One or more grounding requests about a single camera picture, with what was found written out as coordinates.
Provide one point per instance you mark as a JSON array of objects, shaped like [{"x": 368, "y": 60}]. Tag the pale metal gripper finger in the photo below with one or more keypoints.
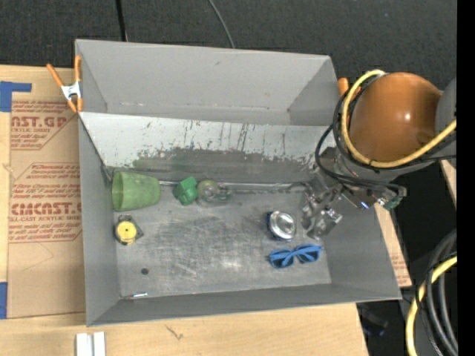
[
  {"x": 326, "y": 223},
  {"x": 310, "y": 210}
]

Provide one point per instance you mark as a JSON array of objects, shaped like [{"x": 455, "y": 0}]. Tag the silver round lid blue base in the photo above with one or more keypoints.
[{"x": 282, "y": 225}]

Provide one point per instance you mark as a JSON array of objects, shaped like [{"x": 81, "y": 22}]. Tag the blue sunglasses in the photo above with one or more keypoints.
[{"x": 285, "y": 257}]

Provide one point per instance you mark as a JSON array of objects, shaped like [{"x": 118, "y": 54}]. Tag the grey metal bin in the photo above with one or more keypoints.
[{"x": 222, "y": 243}]

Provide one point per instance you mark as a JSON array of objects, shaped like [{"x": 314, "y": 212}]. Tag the clear glass jar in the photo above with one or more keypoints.
[{"x": 208, "y": 190}]

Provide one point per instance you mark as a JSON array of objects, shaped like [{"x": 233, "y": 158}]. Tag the green toy block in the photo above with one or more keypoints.
[{"x": 185, "y": 190}]

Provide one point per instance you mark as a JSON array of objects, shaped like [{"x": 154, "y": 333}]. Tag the green plastic cup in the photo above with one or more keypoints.
[{"x": 135, "y": 191}]

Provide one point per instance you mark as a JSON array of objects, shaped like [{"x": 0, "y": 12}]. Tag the yellow disc on dark base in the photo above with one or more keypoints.
[{"x": 126, "y": 230}]

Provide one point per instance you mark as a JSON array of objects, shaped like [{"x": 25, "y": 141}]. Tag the brown cardboard board red print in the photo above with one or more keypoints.
[{"x": 44, "y": 265}]

